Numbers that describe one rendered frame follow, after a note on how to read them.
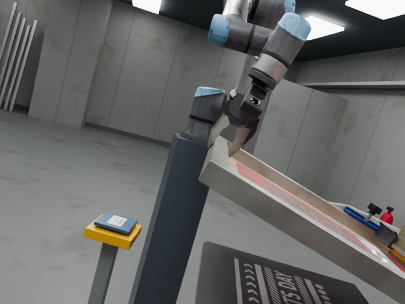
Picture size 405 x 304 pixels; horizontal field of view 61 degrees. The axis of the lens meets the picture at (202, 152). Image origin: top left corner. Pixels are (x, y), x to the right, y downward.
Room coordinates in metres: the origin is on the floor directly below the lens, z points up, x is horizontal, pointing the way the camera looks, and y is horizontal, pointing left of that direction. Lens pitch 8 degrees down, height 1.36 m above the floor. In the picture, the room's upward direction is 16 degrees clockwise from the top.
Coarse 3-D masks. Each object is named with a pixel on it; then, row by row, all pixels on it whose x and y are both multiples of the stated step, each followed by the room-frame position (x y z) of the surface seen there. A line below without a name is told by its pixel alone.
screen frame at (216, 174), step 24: (216, 144) 0.80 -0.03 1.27; (216, 168) 0.53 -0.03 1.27; (264, 168) 1.07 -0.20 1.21; (240, 192) 0.53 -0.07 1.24; (264, 192) 0.53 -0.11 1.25; (312, 192) 1.09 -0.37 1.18; (264, 216) 0.53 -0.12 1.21; (288, 216) 0.53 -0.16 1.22; (336, 216) 1.07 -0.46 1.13; (312, 240) 0.53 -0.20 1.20; (336, 240) 0.53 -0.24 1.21; (336, 264) 0.53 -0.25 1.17; (360, 264) 0.53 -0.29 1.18; (384, 264) 0.54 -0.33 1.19; (384, 288) 0.53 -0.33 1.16
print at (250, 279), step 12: (240, 264) 0.94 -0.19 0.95; (252, 264) 0.96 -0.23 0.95; (240, 276) 0.86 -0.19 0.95; (252, 276) 0.88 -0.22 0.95; (264, 276) 0.90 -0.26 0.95; (276, 276) 0.93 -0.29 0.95; (288, 276) 0.95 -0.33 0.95; (240, 288) 0.80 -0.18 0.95; (252, 288) 0.82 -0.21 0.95; (264, 288) 0.84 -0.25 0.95; (276, 288) 0.85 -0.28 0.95; (288, 288) 0.87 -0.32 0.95; (300, 288) 0.89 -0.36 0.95; (312, 288) 0.91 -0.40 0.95; (324, 288) 0.94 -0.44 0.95; (240, 300) 0.75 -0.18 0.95; (252, 300) 0.76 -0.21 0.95; (264, 300) 0.78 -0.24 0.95; (276, 300) 0.79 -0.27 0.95; (288, 300) 0.81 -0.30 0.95; (300, 300) 0.83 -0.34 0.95; (312, 300) 0.84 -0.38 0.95; (324, 300) 0.86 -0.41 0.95
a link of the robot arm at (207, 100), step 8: (200, 88) 1.44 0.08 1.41; (208, 88) 1.42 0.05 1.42; (200, 96) 1.42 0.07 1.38; (208, 96) 1.42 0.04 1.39; (216, 96) 1.42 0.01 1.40; (224, 96) 1.44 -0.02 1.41; (192, 104) 1.46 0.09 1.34; (200, 104) 1.42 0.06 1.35; (208, 104) 1.42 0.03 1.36; (216, 104) 1.42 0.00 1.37; (192, 112) 1.44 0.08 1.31; (200, 112) 1.42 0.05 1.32; (208, 112) 1.42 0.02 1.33; (216, 112) 1.42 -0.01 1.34
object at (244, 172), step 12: (240, 168) 0.94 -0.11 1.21; (252, 180) 0.85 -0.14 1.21; (264, 180) 0.98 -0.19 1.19; (276, 192) 0.89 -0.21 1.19; (300, 204) 0.94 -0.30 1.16; (312, 216) 0.86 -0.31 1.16; (324, 216) 1.01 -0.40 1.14; (336, 228) 0.91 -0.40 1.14; (348, 240) 0.82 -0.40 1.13; (384, 252) 1.01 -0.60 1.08; (396, 264) 0.91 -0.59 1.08
